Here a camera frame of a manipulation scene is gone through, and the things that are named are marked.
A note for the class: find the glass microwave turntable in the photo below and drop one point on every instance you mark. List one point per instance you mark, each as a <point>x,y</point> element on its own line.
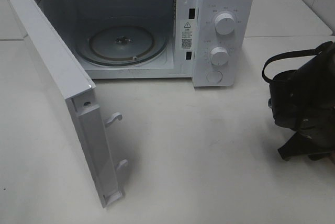
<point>121,45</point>

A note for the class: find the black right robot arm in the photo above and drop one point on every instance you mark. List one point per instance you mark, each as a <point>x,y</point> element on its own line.
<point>303,100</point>

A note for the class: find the upper white power knob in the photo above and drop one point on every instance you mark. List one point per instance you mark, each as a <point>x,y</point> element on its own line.
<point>224,23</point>

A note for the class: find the white microwave door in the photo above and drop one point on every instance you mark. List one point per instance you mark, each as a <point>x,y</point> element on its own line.
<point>72,95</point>

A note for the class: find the white timer knob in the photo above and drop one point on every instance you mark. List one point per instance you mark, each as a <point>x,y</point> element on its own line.
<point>219,56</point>

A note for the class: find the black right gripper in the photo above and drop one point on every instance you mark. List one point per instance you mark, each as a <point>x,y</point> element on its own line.
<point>314,141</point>

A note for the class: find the white microwave oven body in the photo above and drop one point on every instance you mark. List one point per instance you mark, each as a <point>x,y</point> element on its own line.
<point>74,18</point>

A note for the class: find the round white door-release button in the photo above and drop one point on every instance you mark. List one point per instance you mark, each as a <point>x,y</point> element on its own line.
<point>214,77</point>

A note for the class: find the white warning label sticker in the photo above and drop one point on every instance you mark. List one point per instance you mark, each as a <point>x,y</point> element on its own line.
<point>186,34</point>

